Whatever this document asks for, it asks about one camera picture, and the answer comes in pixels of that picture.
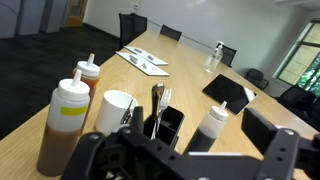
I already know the black plastic utensil holder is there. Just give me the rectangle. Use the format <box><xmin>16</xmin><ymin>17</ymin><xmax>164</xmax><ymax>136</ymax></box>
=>
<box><xmin>143</xmin><ymin>105</ymin><xmax>186</xmax><ymax>150</ymax></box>

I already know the grey cabinet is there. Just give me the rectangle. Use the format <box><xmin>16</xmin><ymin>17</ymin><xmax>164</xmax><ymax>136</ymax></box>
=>
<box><xmin>0</xmin><ymin>0</ymin><xmax>69</xmax><ymax>40</ymax></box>

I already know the squeeze bottle dark sauce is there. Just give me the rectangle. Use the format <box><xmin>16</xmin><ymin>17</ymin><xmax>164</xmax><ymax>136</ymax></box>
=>
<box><xmin>183</xmin><ymin>100</ymin><xmax>230</xmax><ymax>155</ymax></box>

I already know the wooden door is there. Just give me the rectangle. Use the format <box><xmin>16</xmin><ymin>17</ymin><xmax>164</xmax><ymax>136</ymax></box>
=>
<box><xmin>63</xmin><ymin>0</ymin><xmax>89</xmax><ymax>29</ymax></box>

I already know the silver metal spoon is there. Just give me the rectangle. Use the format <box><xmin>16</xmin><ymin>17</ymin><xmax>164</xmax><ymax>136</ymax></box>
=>
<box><xmin>149</xmin><ymin>82</ymin><xmax>166</xmax><ymax>141</ymax></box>

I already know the silver metal fork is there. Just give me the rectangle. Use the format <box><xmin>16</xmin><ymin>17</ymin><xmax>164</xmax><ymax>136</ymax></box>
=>
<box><xmin>120</xmin><ymin>98</ymin><xmax>135</xmax><ymax>125</ymax></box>

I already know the squeeze bottle reddish sauce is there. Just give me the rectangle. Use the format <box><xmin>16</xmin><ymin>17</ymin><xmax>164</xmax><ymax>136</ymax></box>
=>
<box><xmin>72</xmin><ymin>53</ymin><xmax>101</xmax><ymax>103</ymax></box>

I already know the black tablet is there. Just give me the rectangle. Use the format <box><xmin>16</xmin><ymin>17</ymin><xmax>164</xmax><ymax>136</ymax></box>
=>
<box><xmin>201</xmin><ymin>73</ymin><xmax>258</xmax><ymax>116</ymax></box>

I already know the black fork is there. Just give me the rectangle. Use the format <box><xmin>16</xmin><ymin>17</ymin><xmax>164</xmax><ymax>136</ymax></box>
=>
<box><xmin>155</xmin><ymin>87</ymin><xmax>173</xmax><ymax>134</ymax></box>

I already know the squeeze bottle yellow label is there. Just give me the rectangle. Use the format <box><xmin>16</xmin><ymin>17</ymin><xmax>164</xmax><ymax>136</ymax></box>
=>
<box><xmin>36</xmin><ymin>69</ymin><xmax>91</xmax><ymax>177</ymax></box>

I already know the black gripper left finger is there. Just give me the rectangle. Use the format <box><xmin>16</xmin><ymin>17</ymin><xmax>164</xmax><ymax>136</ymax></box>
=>
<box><xmin>129</xmin><ymin>106</ymin><xmax>145</xmax><ymax>134</ymax></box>

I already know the white ceramic mug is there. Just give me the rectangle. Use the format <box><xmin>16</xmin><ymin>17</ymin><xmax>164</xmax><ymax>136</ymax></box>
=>
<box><xmin>94</xmin><ymin>89</ymin><xmax>139</xmax><ymax>137</ymax></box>

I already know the black office chair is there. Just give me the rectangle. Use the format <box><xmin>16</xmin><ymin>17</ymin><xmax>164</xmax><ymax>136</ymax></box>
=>
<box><xmin>118</xmin><ymin>13</ymin><xmax>134</xmax><ymax>51</ymax></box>
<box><xmin>159</xmin><ymin>24</ymin><xmax>183</xmax><ymax>42</ymax></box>
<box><xmin>216</xmin><ymin>43</ymin><xmax>238</xmax><ymax>68</ymax></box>
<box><xmin>244</xmin><ymin>68</ymin><xmax>270</xmax><ymax>91</ymax></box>
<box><xmin>276</xmin><ymin>84</ymin><xmax>320</xmax><ymax>132</ymax></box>
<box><xmin>131</xmin><ymin>12</ymin><xmax>148</xmax><ymax>37</ymax></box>

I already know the window with green view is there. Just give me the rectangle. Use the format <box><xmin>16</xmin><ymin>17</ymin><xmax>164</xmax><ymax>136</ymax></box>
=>
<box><xmin>273</xmin><ymin>19</ymin><xmax>320</xmax><ymax>98</ymax></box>

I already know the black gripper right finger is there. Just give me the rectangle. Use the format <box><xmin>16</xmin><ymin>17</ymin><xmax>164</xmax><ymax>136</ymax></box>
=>
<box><xmin>240</xmin><ymin>107</ymin><xmax>282</xmax><ymax>156</ymax></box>

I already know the clear hand sanitizer bottle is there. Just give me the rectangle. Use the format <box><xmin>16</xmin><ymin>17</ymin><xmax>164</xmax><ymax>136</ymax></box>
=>
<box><xmin>203</xmin><ymin>40</ymin><xmax>225</xmax><ymax>74</ymax></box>

